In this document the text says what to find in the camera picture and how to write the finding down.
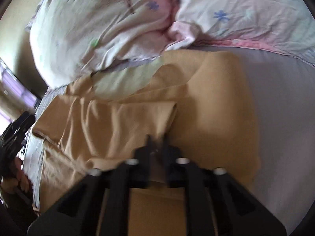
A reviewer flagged tan long-sleeve shirt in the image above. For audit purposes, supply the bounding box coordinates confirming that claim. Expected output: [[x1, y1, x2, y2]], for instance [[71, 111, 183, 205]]
[[32, 50, 259, 235]]

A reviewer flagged person's left hand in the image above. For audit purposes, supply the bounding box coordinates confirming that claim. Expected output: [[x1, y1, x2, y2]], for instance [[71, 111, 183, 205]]
[[1, 157, 33, 203]]

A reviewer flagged left floral white pillow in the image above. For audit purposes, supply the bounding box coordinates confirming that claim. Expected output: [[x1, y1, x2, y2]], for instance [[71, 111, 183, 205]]
[[30, 0, 172, 89]]

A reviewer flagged right floral pink pillow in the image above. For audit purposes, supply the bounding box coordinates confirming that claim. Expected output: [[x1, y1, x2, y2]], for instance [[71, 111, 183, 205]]
[[169, 0, 314, 65]]

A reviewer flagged dark window frame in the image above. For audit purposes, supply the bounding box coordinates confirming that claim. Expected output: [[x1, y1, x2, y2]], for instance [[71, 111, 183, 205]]
[[1, 59, 41, 110]]

